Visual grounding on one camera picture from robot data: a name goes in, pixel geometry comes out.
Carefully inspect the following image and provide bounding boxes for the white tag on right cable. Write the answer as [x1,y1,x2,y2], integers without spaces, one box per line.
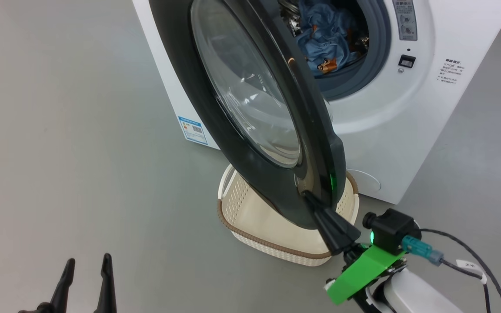
[456,260,487,285]

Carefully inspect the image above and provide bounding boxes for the blue cartoon print pyjama trousers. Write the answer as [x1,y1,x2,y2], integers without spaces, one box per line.
[296,26,363,74]

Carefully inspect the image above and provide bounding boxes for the steel washing machine drum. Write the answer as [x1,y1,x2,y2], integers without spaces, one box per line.
[279,0,371,48]

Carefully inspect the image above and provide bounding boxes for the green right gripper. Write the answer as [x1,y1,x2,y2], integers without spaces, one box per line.
[303,190,407,305]

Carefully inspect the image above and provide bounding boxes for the white front-load washing machine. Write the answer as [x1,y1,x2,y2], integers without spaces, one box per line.
[132,0,501,205]

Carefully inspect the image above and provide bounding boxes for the grey rubber door gasket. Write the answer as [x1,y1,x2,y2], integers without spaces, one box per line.
[316,0,392,101]

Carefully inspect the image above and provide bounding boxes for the grey warning label sticker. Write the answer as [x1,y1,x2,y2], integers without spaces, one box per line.
[392,0,418,42]

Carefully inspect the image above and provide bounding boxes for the blue white energy label sticker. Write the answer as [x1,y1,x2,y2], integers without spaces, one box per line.
[177,116,208,145]

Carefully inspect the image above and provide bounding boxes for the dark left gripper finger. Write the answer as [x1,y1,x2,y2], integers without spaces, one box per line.
[94,253,117,313]
[50,258,76,313]

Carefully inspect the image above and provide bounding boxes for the cream perforated laundry basket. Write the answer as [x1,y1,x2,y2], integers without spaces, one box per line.
[217,164,360,267]

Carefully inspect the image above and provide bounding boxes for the dark round washing machine door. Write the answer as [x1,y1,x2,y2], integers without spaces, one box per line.
[148,0,347,230]

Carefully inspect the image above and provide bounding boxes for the round white filter cover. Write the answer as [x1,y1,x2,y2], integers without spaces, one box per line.
[346,170,382,194]

